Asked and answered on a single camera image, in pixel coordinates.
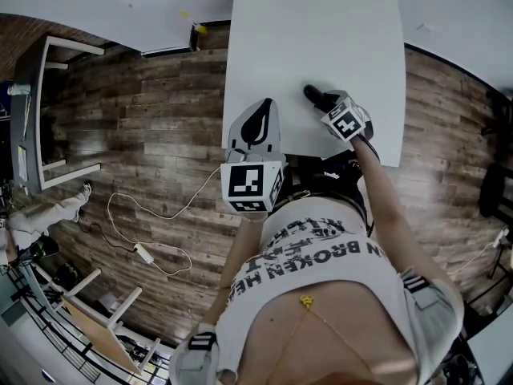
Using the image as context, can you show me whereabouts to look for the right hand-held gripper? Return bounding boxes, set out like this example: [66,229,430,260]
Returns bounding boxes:
[319,89,376,142]

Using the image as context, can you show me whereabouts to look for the dark purple eggplant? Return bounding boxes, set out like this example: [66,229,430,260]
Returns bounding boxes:
[302,83,328,110]

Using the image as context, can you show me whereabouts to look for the black floor cable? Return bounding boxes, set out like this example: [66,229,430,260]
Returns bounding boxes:
[77,220,137,254]

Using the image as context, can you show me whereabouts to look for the white power strip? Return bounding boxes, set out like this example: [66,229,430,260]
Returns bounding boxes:
[133,242,156,265]

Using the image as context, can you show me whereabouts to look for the black trousers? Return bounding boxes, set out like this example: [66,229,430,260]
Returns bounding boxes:
[285,150,370,218]

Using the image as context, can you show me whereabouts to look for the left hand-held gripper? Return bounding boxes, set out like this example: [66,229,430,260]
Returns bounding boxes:
[220,97,288,221]

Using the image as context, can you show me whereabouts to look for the black chair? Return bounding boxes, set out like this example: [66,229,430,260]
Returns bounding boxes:
[478,161,513,221]

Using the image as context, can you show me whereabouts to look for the person's right forearm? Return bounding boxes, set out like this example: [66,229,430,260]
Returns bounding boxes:
[349,133,424,268]

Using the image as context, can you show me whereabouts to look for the gold necklace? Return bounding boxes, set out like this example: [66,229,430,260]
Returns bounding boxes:
[275,294,376,379]

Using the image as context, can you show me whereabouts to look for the person's left forearm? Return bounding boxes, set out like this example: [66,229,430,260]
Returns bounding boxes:
[215,213,268,300]

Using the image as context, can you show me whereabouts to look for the white socket block with cable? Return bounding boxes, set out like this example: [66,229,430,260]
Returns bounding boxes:
[446,225,511,277]

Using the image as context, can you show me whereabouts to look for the white frame desk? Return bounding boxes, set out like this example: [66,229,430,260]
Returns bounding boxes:
[10,34,106,194]

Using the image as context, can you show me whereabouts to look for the wooden top table white legs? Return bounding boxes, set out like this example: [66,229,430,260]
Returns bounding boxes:
[59,268,163,376]

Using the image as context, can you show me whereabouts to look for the white printed t-shirt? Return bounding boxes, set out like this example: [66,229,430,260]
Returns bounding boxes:
[215,197,406,379]

